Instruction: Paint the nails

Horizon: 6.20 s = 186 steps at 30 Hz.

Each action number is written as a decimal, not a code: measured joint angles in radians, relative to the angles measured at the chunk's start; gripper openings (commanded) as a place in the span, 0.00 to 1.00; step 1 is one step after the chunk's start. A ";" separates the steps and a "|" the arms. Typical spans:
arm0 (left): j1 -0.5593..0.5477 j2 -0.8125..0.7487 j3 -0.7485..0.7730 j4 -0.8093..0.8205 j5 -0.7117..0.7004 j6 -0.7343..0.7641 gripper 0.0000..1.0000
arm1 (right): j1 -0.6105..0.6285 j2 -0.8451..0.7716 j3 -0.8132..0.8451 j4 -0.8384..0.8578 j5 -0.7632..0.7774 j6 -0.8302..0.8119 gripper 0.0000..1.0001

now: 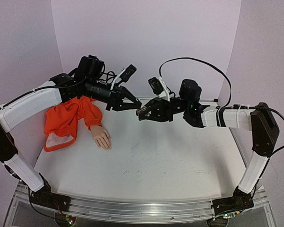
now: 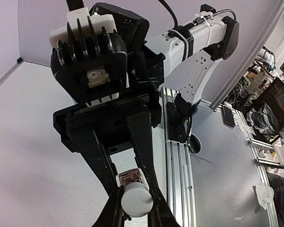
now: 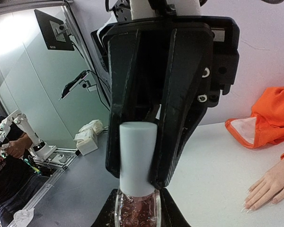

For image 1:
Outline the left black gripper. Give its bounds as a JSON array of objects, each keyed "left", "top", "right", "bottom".
[{"left": 86, "top": 79, "right": 145, "bottom": 113}]

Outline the nail polish bottle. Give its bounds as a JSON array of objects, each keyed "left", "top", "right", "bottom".
[{"left": 136, "top": 106, "right": 147, "bottom": 116}]

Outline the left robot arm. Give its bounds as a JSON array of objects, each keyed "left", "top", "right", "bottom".
[{"left": 0, "top": 55, "right": 142, "bottom": 207}]

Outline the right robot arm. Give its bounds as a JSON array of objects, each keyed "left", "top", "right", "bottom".
[{"left": 136, "top": 78, "right": 280, "bottom": 194}]

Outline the mannequin hand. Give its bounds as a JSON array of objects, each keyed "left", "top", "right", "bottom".
[{"left": 90, "top": 125, "right": 111, "bottom": 150}]

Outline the orange hoodie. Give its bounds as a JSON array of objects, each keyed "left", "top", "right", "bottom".
[{"left": 43, "top": 96, "right": 104, "bottom": 152}]

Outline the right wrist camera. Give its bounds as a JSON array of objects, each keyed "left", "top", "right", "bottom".
[{"left": 148, "top": 77, "right": 170, "bottom": 101}]

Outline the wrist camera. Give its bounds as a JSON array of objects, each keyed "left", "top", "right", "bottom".
[
  {"left": 148, "top": 77, "right": 170, "bottom": 101},
  {"left": 110, "top": 64, "right": 137, "bottom": 90}
]

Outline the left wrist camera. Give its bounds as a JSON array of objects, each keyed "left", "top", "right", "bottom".
[{"left": 110, "top": 64, "right": 137, "bottom": 90}]

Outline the black left camera cable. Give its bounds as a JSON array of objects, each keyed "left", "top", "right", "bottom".
[{"left": 100, "top": 70, "right": 119, "bottom": 85}]

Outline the black camera cable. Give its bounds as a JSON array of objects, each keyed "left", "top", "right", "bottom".
[
  {"left": 100, "top": 70, "right": 119, "bottom": 85},
  {"left": 159, "top": 56, "right": 284, "bottom": 153}
]

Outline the black right camera cable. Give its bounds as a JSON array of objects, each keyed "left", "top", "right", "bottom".
[{"left": 159, "top": 56, "right": 284, "bottom": 153}]

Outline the aluminium front rail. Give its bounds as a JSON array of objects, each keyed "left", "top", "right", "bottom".
[{"left": 4, "top": 183, "right": 276, "bottom": 227}]

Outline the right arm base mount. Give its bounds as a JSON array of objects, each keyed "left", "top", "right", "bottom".
[{"left": 211, "top": 186, "right": 254, "bottom": 217}]

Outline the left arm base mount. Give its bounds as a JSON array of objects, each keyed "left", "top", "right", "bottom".
[{"left": 29, "top": 174, "right": 71, "bottom": 213}]

